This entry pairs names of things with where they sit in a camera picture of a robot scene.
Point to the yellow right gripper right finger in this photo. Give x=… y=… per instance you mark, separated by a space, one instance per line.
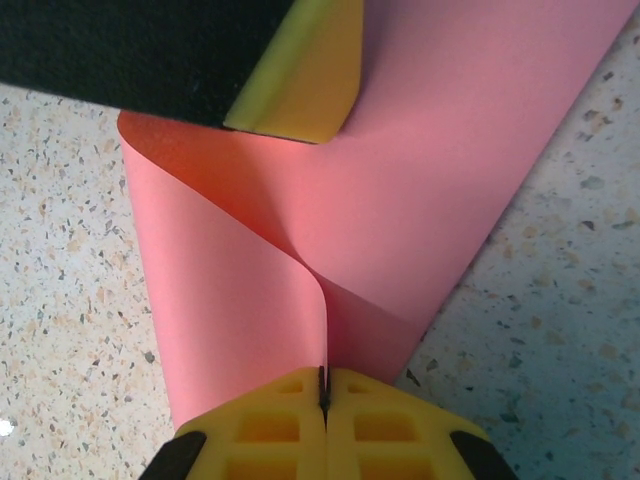
x=390 y=430

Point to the pink square paper sheet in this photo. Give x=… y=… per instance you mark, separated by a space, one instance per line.
x=400 y=200

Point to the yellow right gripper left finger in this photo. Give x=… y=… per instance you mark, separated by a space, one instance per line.
x=270 y=430

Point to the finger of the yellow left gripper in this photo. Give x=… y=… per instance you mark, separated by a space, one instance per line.
x=150 y=45

